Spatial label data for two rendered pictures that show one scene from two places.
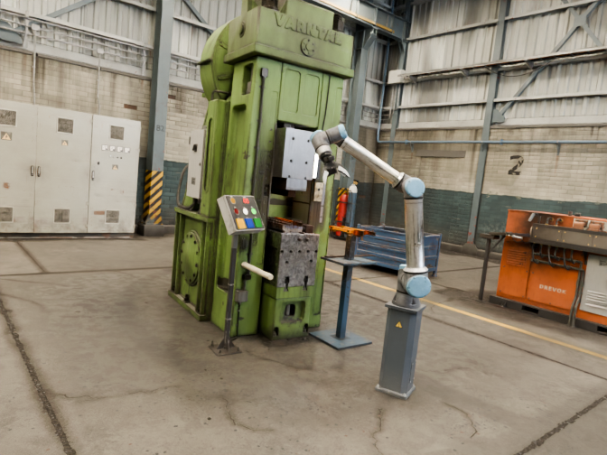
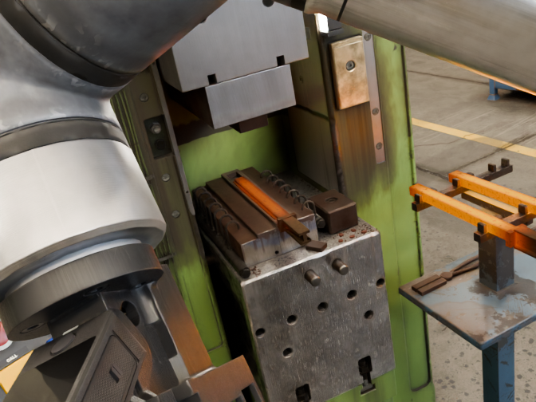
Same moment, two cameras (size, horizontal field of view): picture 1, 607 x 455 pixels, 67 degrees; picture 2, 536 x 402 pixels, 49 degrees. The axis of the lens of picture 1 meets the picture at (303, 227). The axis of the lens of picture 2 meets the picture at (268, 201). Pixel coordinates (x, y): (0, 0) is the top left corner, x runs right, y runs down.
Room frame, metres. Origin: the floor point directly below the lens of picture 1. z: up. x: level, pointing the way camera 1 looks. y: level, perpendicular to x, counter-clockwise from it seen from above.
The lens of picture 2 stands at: (2.56, -0.24, 1.65)
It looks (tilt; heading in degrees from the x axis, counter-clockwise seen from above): 25 degrees down; 16
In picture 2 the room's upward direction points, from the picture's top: 11 degrees counter-clockwise
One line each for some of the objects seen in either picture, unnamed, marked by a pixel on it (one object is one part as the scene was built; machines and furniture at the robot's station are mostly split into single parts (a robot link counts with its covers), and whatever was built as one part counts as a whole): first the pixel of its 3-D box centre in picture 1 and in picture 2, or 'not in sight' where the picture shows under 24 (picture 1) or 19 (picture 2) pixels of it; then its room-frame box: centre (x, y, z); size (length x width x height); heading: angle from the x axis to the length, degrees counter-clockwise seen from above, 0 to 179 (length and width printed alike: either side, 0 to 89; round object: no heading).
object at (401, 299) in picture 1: (406, 297); not in sight; (3.01, -0.74, 0.65); 0.19 x 0.19 x 0.10
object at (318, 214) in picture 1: (308, 203); (334, 96); (4.29, -0.02, 1.15); 0.44 x 0.26 x 2.30; 34
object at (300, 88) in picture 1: (287, 97); not in sight; (4.11, 0.26, 2.06); 0.44 x 0.41 x 0.47; 34
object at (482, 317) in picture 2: (349, 260); (496, 285); (3.90, -0.42, 0.71); 0.40 x 0.30 x 0.02; 127
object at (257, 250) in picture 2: (279, 224); (249, 210); (3.96, 0.21, 0.96); 0.42 x 0.20 x 0.09; 34
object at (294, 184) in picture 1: (284, 182); (221, 81); (3.96, 0.21, 1.32); 0.42 x 0.20 x 0.10; 34
